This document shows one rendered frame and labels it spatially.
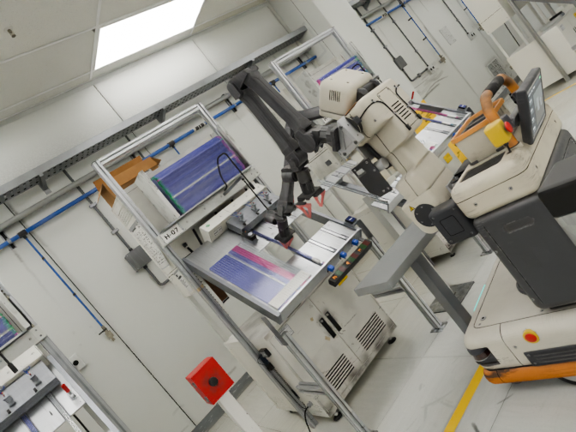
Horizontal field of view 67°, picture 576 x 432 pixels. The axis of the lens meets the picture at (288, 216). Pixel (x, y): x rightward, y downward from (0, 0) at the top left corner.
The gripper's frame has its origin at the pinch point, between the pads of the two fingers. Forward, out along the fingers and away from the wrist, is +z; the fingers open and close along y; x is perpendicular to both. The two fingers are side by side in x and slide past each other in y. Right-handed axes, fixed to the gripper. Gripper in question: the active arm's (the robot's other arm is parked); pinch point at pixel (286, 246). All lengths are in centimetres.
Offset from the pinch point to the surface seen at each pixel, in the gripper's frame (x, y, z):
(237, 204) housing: -43.8, -7.5, -6.7
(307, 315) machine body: 16.8, 10.2, 35.8
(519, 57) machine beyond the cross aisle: -25, -463, 63
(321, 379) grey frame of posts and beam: 50, 40, 27
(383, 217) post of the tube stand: 25, -57, 10
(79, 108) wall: -261, -25, -19
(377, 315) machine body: 39, -27, 59
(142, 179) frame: -73, 28, -37
